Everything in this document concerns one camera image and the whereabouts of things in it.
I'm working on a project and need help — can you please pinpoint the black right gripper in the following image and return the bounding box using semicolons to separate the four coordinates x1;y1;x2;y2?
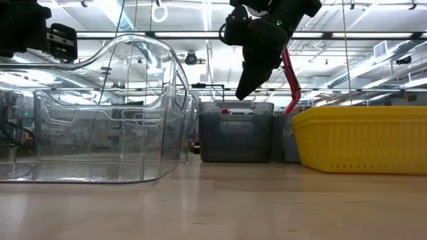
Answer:
218;0;303;100

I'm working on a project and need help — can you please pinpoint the black ceiling camera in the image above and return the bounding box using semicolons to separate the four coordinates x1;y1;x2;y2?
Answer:
184;51;199;66

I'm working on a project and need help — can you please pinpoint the yellow plastic mesh basket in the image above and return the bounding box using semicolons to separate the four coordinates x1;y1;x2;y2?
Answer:
292;115;427;175
298;105;427;113
294;109;427;118

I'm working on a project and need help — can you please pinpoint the thin black hanging cable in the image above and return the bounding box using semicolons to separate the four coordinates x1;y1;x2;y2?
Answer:
98;0;127;101

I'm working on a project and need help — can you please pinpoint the white hanging ring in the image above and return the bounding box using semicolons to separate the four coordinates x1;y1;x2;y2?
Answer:
151;0;169;24

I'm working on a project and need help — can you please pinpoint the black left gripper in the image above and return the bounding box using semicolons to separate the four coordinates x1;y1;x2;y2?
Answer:
0;0;79;63

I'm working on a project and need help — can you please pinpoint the red desk lamp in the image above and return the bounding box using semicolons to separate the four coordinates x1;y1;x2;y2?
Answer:
280;48;302;115

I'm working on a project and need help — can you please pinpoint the translucent grey storage bin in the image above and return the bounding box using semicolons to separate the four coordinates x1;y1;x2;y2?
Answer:
272;112;302;164
198;101;275;164

